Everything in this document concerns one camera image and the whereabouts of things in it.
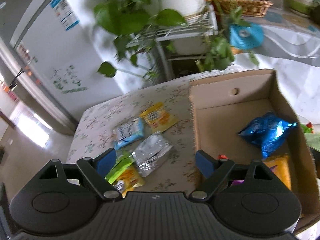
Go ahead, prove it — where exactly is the shiny blue snack packet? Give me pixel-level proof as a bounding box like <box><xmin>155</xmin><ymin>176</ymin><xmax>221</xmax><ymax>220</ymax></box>
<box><xmin>238</xmin><ymin>112</ymin><xmax>298</xmax><ymax>159</ymax></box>

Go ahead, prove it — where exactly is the purple noodle snack packet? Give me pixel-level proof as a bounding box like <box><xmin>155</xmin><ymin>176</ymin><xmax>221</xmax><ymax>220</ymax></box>
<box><xmin>231</xmin><ymin>180</ymin><xmax>244</xmax><ymax>186</ymax></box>

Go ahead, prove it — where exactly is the green snack packet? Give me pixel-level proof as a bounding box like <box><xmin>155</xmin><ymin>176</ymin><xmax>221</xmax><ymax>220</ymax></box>
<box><xmin>105</xmin><ymin>150</ymin><xmax>134</xmax><ymax>184</ymax></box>

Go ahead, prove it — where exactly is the floral white tablecloth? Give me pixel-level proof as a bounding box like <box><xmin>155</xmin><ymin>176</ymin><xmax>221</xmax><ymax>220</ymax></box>
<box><xmin>65</xmin><ymin>72</ymin><xmax>253</xmax><ymax>193</ymax></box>

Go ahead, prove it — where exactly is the light blue snack packet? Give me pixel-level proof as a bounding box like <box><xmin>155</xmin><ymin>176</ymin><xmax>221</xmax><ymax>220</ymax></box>
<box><xmin>112</xmin><ymin>118</ymin><xmax>144</xmax><ymax>150</ymax></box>

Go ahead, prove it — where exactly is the silver foil snack packet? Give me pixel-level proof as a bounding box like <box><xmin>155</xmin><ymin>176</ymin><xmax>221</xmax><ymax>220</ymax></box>
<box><xmin>131</xmin><ymin>132</ymin><xmax>174</xmax><ymax>178</ymax></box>

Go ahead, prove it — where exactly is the brown cardboard box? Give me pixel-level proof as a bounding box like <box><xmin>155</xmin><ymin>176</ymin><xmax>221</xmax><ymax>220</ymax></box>
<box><xmin>189</xmin><ymin>69</ymin><xmax>319</xmax><ymax>234</ymax></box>

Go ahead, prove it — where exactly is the orange yellow snack packet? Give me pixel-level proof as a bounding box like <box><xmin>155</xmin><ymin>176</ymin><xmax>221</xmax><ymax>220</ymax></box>
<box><xmin>263</xmin><ymin>154</ymin><xmax>291</xmax><ymax>190</ymax></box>

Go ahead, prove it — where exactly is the white chest freezer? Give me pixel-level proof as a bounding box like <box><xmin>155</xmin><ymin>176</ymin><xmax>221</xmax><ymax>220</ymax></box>
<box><xmin>10</xmin><ymin>0</ymin><xmax>161</xmax><ymax>131</ymax></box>

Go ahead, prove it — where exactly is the blue round tape dispenser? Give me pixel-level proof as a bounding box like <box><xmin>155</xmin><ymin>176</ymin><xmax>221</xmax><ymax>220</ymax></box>
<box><xmin>229</xmin><ymin>23</ymin><xmax>264</xmax><ymax>50</ymax></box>

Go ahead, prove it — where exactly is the green pothos plant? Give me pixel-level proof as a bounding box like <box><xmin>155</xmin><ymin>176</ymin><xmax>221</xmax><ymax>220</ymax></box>
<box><xmin>85</xmin><ymin>0</ymin><xmax>261</xmax><ymax>78</ymax></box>

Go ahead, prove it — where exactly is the wicker basket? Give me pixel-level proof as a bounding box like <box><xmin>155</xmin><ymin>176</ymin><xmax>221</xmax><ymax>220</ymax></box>
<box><xmin>212</xmin><ymin>0</ymin><xmax>273</xmax><ymax>18</ymax></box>

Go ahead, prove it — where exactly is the green white plant pot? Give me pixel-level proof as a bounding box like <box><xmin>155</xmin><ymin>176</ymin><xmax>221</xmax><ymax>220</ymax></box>
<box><xmin>288</xmin><ymin>0</ymin><xmax>315</xmax><ymax>17</ymax></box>

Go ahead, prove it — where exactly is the white wire plant stand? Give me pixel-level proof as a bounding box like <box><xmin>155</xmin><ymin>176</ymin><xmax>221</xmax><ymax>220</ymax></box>
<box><xmin>128</xmin><ymin>4</ymin><xmax>219</xmax><ymax>81</ymax></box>

